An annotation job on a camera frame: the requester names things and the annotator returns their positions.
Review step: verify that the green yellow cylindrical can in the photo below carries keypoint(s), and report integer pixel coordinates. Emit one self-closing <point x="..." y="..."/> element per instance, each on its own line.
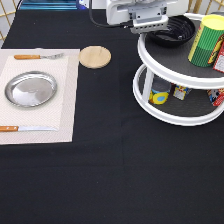
<point x="208" y="41"/>

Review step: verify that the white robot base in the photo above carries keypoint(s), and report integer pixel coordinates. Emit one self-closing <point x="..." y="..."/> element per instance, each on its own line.
<point x="96" y="4"/>

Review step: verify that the white two-tier lazy Susan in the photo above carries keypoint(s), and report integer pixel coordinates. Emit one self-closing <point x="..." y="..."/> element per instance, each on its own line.
<point x="171" y="64"/>

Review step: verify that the round wooden coaster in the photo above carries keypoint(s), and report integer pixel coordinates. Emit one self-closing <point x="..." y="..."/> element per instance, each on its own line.
<point x="94" y="57"/>

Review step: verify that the beige woven placemat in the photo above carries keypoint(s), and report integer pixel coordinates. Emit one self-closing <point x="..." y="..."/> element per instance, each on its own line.
<point x="58" y="112"/>

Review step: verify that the wooden handled fork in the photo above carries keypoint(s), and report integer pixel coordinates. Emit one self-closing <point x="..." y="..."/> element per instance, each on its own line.
<point x="27" y="57"/>

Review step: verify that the wooden handled knife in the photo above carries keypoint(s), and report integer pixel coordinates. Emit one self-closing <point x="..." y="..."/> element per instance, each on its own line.
<point x="25" y="128"/>

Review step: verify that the black ribbed bowl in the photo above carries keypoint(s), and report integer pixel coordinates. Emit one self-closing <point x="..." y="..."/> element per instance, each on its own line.
<point x="179" y="30"/>

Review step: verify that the red raisins box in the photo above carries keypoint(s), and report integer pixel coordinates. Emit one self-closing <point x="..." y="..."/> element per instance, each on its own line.
<point x="219" y="59"/>

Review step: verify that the blue yellow can lower tier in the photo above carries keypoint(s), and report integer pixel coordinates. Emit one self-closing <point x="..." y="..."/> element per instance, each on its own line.
<point x="159" y="91"/>

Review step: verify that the round silver metal plate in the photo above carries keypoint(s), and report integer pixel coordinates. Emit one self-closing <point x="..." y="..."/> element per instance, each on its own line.
<point x="31" y="89"/>

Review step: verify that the red box lower tier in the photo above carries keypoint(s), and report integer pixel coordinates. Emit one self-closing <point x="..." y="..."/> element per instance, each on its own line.
<point x="216" y="96"/>

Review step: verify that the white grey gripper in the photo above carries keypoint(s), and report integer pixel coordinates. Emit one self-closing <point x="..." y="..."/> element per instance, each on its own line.
<point x="143" y="16"/>

